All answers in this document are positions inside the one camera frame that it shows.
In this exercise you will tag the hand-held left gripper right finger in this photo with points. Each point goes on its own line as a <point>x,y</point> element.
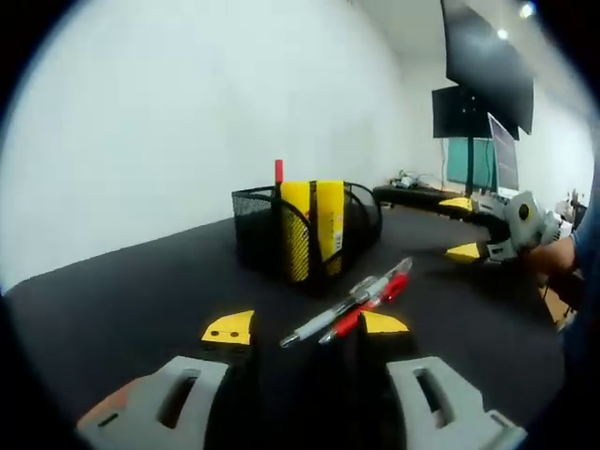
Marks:
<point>459,412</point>

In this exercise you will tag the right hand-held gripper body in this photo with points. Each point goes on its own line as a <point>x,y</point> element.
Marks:
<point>525,220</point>

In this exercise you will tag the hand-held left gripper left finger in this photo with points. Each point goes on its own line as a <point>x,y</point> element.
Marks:
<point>187,412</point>

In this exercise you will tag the yellow glue stick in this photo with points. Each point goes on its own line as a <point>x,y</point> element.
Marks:
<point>295,225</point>
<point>328,220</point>

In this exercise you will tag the grey pen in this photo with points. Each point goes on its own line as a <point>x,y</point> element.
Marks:
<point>319,324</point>

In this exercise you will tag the black mesh holder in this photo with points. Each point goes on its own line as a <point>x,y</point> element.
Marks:
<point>262,225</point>

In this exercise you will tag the person's right hand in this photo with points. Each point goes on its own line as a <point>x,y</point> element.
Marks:
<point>553,258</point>

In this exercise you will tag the person's left hand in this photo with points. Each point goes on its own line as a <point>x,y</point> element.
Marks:
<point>126,398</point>

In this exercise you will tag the black monitor stand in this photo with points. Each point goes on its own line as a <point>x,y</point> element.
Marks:
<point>470,169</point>

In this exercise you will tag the teal screen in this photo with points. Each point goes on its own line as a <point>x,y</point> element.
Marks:
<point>457,164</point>

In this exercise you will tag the low black bench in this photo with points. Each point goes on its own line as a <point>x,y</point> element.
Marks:
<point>412,194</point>

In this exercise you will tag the small white device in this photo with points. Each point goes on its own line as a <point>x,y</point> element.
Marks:
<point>405,180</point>

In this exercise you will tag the tilted lit screen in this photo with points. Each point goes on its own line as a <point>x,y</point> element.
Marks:
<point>505,154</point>

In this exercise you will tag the small black monitor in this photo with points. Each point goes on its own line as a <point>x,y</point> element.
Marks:
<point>459,112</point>

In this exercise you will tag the ceiling light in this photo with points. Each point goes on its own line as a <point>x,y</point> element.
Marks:
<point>527,9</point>

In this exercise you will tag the large black wall screen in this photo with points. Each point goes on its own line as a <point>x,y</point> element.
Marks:
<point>492,61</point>

